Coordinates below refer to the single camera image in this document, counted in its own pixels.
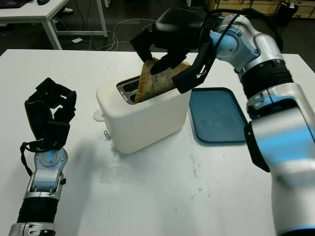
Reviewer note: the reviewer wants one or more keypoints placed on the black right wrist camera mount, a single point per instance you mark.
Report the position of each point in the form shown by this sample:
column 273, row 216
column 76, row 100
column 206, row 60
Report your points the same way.
column 194, row 73

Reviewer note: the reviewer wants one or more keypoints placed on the white toaster lever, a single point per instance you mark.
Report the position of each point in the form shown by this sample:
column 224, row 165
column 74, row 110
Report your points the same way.
column 98, row 116

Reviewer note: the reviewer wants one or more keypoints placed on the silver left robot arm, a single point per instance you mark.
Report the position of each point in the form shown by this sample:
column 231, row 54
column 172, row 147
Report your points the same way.
column 44, row 179

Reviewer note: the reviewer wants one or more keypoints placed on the white office desk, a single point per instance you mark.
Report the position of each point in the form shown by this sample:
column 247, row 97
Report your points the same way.
column 49, row 11

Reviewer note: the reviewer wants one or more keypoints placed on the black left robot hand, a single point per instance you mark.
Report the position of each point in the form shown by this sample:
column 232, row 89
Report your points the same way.
column 37, row 115

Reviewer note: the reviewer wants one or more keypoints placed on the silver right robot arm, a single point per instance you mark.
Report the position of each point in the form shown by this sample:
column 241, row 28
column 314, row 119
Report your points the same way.
column 283, row 123

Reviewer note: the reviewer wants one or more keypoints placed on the dark laptop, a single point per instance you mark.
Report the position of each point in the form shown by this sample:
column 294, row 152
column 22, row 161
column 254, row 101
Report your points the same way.
column 12, row 3

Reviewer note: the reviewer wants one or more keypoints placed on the blue plastic tray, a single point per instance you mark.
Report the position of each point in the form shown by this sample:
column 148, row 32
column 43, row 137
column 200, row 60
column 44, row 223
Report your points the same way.
column 216, row 115

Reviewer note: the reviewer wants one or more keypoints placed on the black waste bin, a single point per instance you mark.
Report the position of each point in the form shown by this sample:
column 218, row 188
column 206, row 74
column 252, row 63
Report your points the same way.
column 286, row 14

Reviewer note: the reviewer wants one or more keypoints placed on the white two-slot toaster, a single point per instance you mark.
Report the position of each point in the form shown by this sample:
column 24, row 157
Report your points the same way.
column 145, row 123

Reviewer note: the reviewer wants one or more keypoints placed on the black computer mouse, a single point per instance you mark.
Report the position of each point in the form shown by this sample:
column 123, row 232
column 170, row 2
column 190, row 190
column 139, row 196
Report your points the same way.
column 43, row 2

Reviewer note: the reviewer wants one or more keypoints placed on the toasted bread slice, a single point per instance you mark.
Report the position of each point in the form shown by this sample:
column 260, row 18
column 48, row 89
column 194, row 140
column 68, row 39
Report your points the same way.
column 152, row 86

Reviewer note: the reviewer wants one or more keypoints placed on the white paper slip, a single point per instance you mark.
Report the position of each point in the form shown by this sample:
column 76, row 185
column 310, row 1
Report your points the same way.
column 77, row 40

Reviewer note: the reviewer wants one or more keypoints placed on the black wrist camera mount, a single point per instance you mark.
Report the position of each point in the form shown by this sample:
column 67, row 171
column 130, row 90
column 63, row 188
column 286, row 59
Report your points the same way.
column 56, row 134
column 194, row 73

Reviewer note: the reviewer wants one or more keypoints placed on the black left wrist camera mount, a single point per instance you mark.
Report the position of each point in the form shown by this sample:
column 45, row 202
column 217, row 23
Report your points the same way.
column 56, row 134

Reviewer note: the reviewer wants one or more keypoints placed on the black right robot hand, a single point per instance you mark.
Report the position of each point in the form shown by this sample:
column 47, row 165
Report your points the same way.
column 182, row 27

